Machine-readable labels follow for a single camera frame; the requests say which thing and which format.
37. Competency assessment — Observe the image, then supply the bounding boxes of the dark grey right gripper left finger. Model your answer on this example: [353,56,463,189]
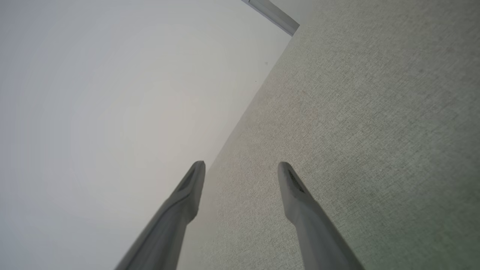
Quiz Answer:
[114,160,206,270]

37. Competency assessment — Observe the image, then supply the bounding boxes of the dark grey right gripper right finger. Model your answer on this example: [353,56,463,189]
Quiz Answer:
[277,162,366,270]

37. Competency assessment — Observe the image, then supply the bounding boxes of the grey wall trim strip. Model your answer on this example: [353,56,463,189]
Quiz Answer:
[242,0,300,37]

